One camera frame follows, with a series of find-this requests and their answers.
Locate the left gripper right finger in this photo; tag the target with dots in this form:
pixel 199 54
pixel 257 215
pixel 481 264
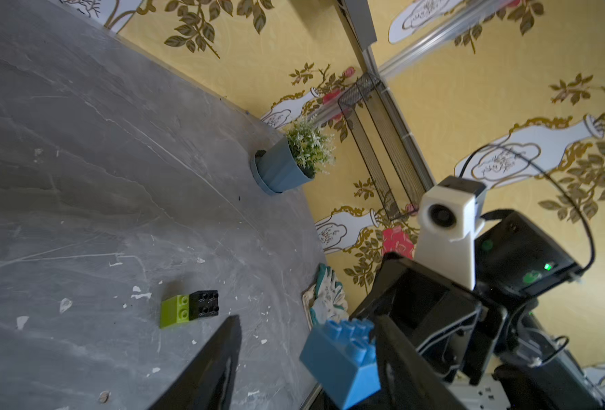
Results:
pixel 407 380

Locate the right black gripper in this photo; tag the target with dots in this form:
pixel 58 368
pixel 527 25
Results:
pixel 453 329

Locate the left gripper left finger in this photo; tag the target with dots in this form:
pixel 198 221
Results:
pixel 208 381

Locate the blue long lego brick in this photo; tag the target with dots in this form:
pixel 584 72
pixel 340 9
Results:
pixel 342 358

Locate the green lego brick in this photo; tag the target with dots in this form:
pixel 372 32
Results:
pixel 175 311

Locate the black lego brick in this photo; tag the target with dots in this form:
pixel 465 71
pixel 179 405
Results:
pixel 203 304

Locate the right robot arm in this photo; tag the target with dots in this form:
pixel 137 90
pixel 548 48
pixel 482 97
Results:
pixel 516 263

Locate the work glove with teal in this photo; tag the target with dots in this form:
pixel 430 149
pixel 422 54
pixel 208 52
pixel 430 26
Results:
pixel 325 299

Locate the potted plant blue pot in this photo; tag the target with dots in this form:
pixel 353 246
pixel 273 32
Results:
pixel 303 152

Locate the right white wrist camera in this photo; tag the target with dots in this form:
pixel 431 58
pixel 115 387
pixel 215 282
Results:
pixel 450 221

